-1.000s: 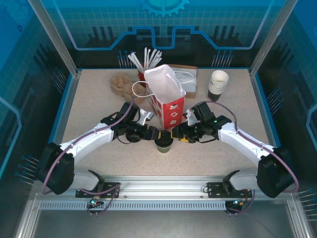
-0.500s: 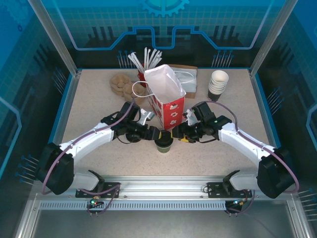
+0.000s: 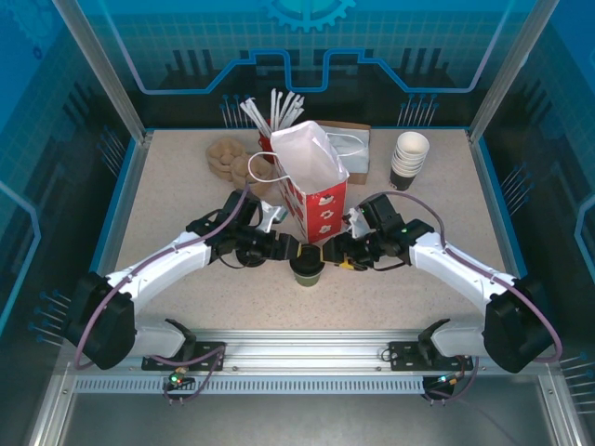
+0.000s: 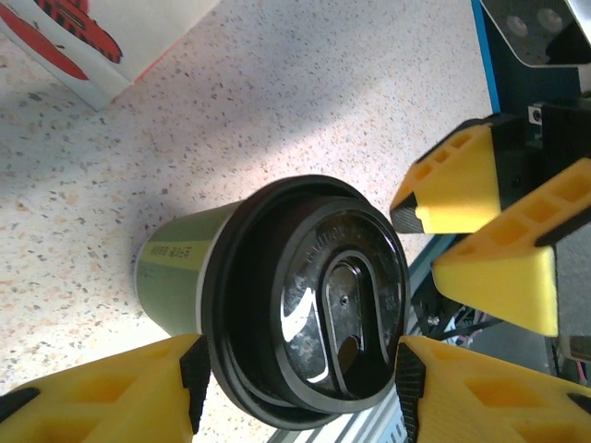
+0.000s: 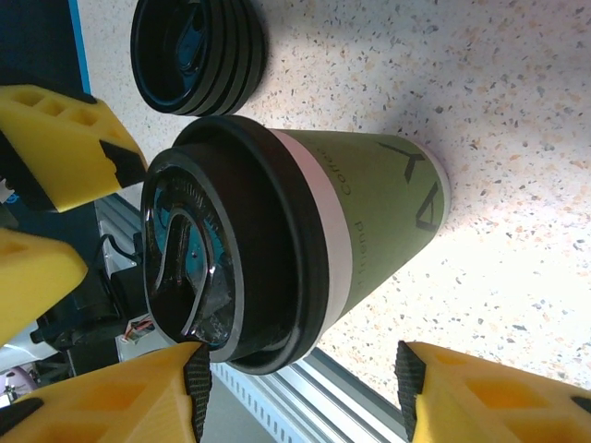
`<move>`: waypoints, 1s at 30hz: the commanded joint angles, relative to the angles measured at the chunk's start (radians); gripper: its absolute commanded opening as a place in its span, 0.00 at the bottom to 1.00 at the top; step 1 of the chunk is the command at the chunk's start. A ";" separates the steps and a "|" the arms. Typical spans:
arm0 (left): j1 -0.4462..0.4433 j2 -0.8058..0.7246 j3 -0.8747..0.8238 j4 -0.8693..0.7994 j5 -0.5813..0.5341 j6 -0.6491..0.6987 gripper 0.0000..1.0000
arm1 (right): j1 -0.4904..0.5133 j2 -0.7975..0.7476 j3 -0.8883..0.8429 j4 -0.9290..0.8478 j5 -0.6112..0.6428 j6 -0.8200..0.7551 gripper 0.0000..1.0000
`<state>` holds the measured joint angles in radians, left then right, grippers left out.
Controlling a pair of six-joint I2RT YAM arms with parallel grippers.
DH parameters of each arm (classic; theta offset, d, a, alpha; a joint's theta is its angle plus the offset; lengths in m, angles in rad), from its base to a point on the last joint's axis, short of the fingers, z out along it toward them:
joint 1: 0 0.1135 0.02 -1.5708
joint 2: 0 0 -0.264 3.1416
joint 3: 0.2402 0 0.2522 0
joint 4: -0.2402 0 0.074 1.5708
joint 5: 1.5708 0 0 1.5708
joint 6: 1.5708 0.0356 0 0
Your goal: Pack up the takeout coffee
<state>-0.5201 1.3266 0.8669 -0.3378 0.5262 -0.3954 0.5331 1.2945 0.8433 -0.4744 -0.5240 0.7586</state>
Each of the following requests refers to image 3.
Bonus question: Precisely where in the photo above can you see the red white paper gift bag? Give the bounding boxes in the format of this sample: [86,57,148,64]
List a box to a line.
[247,119,368,246]

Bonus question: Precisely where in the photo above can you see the stack of paper cups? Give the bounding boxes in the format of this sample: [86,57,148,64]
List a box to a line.
[389,131,431,193]

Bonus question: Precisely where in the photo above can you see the white paper napkins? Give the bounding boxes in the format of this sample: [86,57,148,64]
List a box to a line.
[324,128,372,177]

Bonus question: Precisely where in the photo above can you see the stack of pulp cup carriers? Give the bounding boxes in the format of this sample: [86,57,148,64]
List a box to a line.
[205,138,280,200]

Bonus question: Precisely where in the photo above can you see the brown cardboard napkin box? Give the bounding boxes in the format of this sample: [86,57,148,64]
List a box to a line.
[317,119,373,186]

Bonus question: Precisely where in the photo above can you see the blue table side border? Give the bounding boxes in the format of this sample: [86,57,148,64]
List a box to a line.
[68,137,140,338]
[476,137,549,338]

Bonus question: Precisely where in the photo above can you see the grey metal lower shelf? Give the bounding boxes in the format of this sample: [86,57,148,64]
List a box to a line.
[25,361,580,446]

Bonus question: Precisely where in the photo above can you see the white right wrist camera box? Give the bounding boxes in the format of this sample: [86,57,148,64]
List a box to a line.
[342,207,374,241]

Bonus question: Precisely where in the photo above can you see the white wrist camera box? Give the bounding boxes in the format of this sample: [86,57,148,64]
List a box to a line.
[258,201,286,234]
[342,207,374,241]

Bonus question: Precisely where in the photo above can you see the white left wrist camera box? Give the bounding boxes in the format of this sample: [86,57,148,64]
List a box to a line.
[258,201,286,234]

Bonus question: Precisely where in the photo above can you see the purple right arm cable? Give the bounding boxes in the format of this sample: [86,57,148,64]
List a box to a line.
[380,190,563,405]

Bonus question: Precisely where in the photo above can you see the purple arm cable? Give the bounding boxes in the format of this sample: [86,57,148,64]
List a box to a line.
[73,185,228,406]
[380,190,563,405]

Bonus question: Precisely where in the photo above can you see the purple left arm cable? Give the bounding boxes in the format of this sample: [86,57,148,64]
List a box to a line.
[73,185,228,406]

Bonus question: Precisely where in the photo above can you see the aluminium front rail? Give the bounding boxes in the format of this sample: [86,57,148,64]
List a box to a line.
[59,328,562,373]

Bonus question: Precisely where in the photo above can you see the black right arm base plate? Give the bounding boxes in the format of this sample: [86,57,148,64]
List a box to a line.
[388,340,474,372]

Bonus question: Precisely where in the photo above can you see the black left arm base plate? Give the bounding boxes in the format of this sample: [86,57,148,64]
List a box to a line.
[141,341,228,372]

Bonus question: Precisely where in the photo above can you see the slotted grey cable duct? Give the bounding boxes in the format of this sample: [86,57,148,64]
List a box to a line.
[73,376,427,396]

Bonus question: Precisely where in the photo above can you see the aluminium frame post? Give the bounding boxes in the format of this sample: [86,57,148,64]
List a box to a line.
[51,0,155,143]
[466,0,559,144]

